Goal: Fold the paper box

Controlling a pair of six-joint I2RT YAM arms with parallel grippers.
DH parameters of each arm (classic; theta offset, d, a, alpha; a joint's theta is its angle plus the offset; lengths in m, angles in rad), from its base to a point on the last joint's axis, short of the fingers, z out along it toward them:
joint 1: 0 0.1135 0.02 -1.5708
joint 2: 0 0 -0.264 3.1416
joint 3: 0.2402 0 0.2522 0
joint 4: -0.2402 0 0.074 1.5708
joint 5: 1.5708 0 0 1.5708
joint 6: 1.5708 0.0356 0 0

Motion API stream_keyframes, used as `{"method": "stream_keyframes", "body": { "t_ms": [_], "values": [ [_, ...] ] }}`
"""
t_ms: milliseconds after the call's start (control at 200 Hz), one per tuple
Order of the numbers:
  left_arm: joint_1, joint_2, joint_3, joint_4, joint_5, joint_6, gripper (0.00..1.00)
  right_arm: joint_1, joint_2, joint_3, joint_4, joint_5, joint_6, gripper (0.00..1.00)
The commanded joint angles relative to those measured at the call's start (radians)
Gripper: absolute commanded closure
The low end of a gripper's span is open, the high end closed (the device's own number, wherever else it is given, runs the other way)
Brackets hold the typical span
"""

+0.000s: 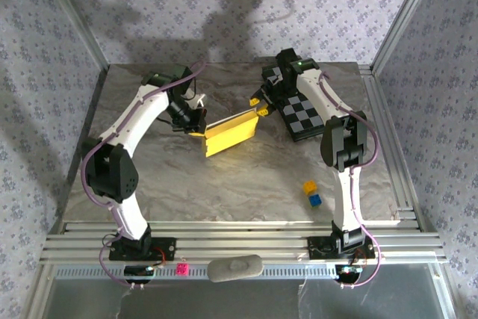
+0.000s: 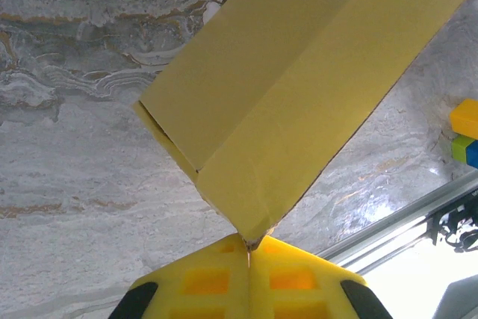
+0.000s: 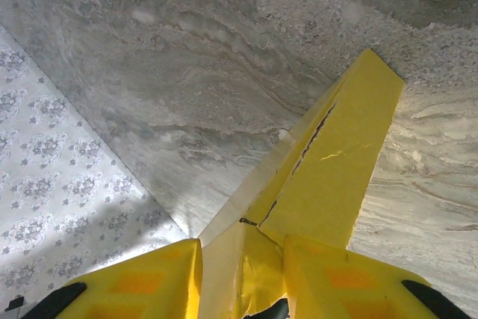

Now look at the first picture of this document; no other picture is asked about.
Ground yellow white paper box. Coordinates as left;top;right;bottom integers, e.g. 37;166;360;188
200;108;260;158

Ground black grey chessboard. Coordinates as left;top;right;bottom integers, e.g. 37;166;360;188
253;56;329;143

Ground aluminium mounting rails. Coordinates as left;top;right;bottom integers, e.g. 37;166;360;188
39;220;449;264

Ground grey oval stone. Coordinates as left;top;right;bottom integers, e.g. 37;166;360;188
207;254;264;283

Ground small black controller board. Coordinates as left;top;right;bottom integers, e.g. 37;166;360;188
335;264;363;283
124;265;156;285

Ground grey metal sheet panel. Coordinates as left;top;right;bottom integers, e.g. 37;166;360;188
28;262;459;319

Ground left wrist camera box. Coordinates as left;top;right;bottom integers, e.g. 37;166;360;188
186;93;208;109

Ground aluminium side rail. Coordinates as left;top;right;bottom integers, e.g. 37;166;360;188
358;64;425;231
48;66;111;238

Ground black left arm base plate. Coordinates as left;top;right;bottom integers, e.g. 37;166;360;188
108;236;176;262

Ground aluminium frame post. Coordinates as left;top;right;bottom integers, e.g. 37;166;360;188
370;0;445;75

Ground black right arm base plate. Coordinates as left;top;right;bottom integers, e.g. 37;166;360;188
307;236;376;260

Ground grey slotted cable duct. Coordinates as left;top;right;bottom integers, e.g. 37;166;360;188
55;265;340;281

